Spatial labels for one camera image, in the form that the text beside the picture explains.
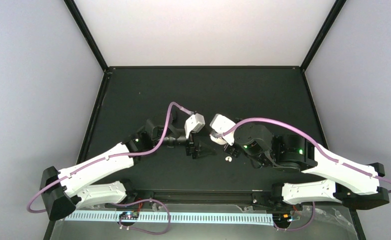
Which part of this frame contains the small circuit board right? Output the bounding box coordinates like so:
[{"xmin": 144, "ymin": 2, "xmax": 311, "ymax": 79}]
[{"xmin": 272, "ymin": 214, "xmax": 301, "ymax": 223}]

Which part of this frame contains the black front rail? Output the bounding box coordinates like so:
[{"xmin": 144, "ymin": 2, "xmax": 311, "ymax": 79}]
[{"xmin": 129, "ymin": 189, "xmax": 277, "ymax": 205}]

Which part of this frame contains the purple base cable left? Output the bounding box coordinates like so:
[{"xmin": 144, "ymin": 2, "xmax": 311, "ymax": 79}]
[{"xmin": 112, "ymin": 198, "xmax": 172, "ymax": 236}]

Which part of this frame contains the black vertical frame post right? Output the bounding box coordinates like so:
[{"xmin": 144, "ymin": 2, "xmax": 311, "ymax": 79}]
[{"xmin": 300, "ymin": 0, "xmax": 347, "ymax": 73}]

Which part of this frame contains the small circuit board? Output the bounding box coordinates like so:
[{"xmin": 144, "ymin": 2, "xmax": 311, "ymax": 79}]
[
  {"xmin": 119, "ymin": 211, "xmax": 140, "ymax": 222},
  {"xmin": 272, "ymin": 214, "xmax": 301, "ymax": 223}
]

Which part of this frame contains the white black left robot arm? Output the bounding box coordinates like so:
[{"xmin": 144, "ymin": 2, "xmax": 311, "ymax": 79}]
[{"xmin": 38, "ymin": 112, "xmax": 206, "ymax": 221}]

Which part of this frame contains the white slotted cable duct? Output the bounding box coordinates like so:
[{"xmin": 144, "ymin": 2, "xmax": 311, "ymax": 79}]
[{"xmin": 64, "ymin": 210, "xmax": 274, "ymax": 226}]

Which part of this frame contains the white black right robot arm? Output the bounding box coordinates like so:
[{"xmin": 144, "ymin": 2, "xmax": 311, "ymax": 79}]
[{"xmin": 218, "ymin": 117, "xmax": 391, "ymax": 210}]

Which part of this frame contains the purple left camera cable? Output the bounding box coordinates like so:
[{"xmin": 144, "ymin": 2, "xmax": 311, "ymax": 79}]
[{"xmin": 26, "ymin": 101, "xmax": 196, "ymax": 215}]

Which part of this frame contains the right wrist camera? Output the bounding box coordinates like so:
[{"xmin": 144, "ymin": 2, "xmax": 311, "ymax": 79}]
[{"xmin": 209, "ymin": 113, "xmax": 236, "ymax": 146}]

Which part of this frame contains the black vertical frame post left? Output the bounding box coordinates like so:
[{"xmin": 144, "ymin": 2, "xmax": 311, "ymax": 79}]
[{"xmin": 64, "ymin": 0, "xmax": 109, "ymax": 72}]

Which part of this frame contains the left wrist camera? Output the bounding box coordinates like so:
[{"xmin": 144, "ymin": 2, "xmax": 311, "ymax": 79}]
[{"xmin": 184, "ymin": 113, "xmax": 206, "ymax": 139}]

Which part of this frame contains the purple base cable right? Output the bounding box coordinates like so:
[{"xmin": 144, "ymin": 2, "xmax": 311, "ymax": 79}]
[{"xmin": 273, "ymin": 202, "xmax": 316, "ymax": 232}]

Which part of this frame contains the purple camera cable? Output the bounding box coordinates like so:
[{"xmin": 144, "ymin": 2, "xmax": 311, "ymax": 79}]
[
  {"xmin": 26, "ymin": 101, "xmax": 196, "ymax": 215},
  {"xmin": 216, "ymin": 117, "xmax": 391, "ymax": 194}
]

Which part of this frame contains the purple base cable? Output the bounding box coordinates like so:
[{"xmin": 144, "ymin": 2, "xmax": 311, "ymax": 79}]
[
  {"xmin": 273, "ymin": 202, "xmax": 316, "ymax": 232},
  {"xmin": 112, "ymin": 198, "xmax": 172, "ymax": 236}
]

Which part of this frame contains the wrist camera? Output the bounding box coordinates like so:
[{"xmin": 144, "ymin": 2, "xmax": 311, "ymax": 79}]
[
  {"xmin": 184, "ymin": 113, "xmax": 206, "ymax": 139},
  {"xmin": 209, "ymin": 113, "xmax": 236, "ymax": 146}
]

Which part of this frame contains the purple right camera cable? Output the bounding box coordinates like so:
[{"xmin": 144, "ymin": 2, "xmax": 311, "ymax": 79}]
[{"xmin": 216, "ymin": 117, "xmax": 391, "ymax": 194}]

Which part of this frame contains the black vertical frame post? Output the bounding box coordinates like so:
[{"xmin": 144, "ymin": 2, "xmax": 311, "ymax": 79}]
[
  {"xmin": 64, "ymin": 0, "xmax": 109, "ymax": 72},
  {"xmin": 300, "ymin": 0, "xmax": 347, "ymax": 73}
]

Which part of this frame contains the white earbud charging case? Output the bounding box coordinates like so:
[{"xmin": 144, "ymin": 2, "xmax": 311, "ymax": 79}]
[{"xmin": 209, "ymin": 130, "xmax": 227, "ymax": 146}]

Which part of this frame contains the small circuit board left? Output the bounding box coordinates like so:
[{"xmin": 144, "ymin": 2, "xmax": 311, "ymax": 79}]
[{"xmin": 119, "ymin": 211, "xmax": 140, "ymax": 222}]

